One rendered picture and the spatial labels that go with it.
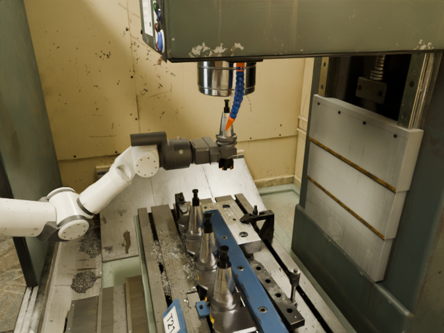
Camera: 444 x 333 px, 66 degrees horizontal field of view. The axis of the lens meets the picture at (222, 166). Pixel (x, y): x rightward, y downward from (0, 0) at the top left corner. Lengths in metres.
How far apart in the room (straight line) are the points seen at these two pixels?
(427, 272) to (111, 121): 1.59
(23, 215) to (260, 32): 0.68
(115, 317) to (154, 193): 0.82
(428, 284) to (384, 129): 0.46
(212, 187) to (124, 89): 0.73
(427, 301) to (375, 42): 0.80
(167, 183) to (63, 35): 0.92
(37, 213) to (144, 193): 1.07
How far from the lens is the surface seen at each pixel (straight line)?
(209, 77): 0.89
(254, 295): 0.67
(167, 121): 2.00
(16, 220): 0.95
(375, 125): 1.10
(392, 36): 0.78
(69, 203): 1.00
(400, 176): 1.06
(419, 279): 1.17
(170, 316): 1.03
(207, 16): 0.60
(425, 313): 1.29
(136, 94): 1.95
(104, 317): 1.36
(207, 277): 0.71
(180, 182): 2.01
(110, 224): 1.87
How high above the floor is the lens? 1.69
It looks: 24 degrees down
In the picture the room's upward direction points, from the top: straight up
